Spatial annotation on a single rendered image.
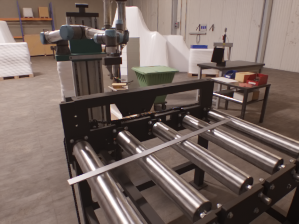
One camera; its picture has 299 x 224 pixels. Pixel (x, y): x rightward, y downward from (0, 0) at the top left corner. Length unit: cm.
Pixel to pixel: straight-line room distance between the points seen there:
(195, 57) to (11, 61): 697
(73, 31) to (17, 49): 756
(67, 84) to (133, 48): 175
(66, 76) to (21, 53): 461
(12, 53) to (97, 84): 698
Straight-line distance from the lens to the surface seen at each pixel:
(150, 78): 403
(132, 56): 520
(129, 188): 117
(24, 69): 936
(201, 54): 821
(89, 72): 255
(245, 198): 96
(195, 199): 94
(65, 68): 485
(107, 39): 145
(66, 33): 182
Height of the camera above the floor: 155
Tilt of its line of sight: 21 degrees down
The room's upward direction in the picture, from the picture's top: straight up
